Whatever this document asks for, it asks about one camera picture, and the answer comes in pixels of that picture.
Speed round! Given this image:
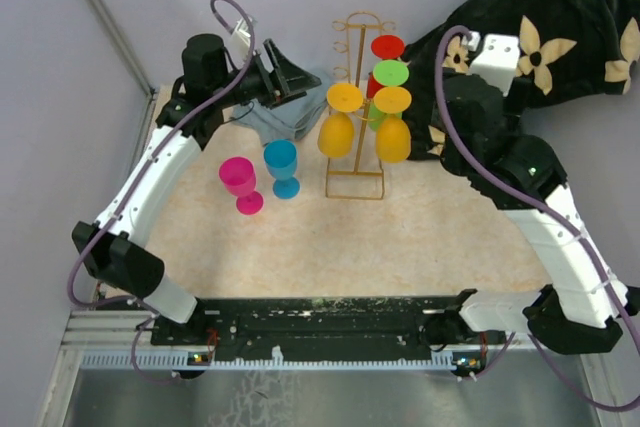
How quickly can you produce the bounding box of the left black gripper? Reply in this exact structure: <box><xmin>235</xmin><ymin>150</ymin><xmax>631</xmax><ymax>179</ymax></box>
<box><xmin>211</xmin><ymin>37</ymin><xmax>320</xmax><ymax>109</ymax></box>

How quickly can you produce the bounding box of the orange plastic wine glass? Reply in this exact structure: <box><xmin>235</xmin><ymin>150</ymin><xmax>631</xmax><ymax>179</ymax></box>
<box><xmin>373</xmin><ymin>86</ymin><xmax>412</xmax><ymax>163</ymax></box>
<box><xmin>317</xmin><ymin>83</ymin><xmax>364</xmax><ymax>159</ymax></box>

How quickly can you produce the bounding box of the blue plastic wine glass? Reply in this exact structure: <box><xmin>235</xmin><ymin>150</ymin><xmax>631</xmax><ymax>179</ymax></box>
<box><xmin>263</xmin><ymin>139</ymin><xmax>300</xmax><ymax>200</ymax></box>

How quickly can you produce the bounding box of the pink plastic wine glass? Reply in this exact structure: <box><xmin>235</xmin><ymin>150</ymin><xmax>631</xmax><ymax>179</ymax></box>
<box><xmin>218</xmin><ymin>157</ymin><xmax>264</xmax><ymax>216</ymax></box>

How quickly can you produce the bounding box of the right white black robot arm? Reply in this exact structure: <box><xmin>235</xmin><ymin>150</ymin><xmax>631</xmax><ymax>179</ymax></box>
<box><xmin>434</xmin><ymin>70</ymin><xmax>639</xmax><ymax>355</ymax></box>

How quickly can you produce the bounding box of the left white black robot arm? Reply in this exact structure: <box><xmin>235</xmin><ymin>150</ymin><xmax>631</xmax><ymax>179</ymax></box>
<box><xmin>72</xmin><ymin>34</ymin><xmax>321</xmax><ymax>344</ymax></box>

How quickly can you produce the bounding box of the green plastic wine glass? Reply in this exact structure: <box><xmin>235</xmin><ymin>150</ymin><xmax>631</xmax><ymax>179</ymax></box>
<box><xmin>367</xmin><ymin>60</ymin><xmax>411</xmax><ymax>131</ymax></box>

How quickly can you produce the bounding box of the red plastic wine glass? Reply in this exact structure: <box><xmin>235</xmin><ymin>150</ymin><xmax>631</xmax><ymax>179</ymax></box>
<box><xmin>367</xmin><ymin>34</ymin><xmax>409</xmax><ymax>99</ymax></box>

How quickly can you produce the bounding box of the grey folded cloth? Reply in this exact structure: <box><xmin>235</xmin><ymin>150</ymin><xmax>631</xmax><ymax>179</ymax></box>
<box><xmin>231</xmin><ymin>69</ymin><xmax>332</xmax><ymax>145</ymax></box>

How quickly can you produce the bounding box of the black floral blanket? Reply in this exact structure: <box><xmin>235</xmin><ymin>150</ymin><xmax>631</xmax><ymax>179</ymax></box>
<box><xmin>402</xmin><ymin>0</ymin><xmax>639</xmax><ymax>161</ymax></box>

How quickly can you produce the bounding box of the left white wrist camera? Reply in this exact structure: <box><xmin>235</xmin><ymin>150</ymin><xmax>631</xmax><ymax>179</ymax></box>
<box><xmin>230</xmin><ymin>18</ymin><xmax>255</xmax><ymax>52</ymax></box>

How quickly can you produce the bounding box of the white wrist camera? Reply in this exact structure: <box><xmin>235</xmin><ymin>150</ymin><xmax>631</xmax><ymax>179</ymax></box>
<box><xmin>230</xmin><ymin>18</ymin><xmax>255</xmax><ymax>52</ymax></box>
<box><xmin>469</xmin><ymin>34</ymin><xmax>520</xmax><ymax>97</ymax></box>

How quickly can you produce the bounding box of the gold wire glass rack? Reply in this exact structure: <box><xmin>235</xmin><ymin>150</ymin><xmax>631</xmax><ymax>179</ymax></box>
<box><xmin>325</xmin><ymin>10</ymin><xmax>396</xmax><ymax>200</ymax></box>

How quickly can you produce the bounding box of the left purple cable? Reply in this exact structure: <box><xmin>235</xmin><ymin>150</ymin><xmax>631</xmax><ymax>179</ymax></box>
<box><xmin>67</xmin><ymin>0</ymin><xmax>257</xmax><ymax>386</ymax></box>

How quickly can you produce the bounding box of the purple cable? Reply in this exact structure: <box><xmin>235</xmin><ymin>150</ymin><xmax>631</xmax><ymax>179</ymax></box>
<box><xmin>432</xmin><ymin>25</ymin><xmax>640</xmax><ymax>411</ymax></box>
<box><xmin>67</xmin><ymin>0</ymin><xmax>257</xmax><ymax>386</ymax></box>

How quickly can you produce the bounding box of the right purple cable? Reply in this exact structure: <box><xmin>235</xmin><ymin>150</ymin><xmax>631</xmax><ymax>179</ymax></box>
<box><xmin>432</xmin><ymin>25</ymin><xmax>640</xmax><ymax>411</ymax></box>

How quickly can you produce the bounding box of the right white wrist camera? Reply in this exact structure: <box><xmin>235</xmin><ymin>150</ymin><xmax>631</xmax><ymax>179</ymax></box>
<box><xmin>469</xmin><ymin>34</ymin><xmax>520</xmax><ymax>97</ymax></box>

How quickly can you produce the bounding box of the aluminium frame rail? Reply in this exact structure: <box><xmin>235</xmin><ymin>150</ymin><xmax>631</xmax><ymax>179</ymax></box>
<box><xmin>86</xmin><ymin>0</ymin><xmax>154</xmax><ymax>96</ymax></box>

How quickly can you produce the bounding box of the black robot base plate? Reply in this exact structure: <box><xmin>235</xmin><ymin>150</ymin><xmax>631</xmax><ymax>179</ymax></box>
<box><xmin>151</xmin><ymin>291</ymin><xmax>506</xmax><ymax>362</ymax></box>

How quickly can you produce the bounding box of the white slotted cable duct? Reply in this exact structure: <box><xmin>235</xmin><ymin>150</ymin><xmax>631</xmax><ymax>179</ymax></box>
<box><xmin>79</xmin><ymin>346</ymin><xmax>484</xmax><ymax>371</ymax></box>

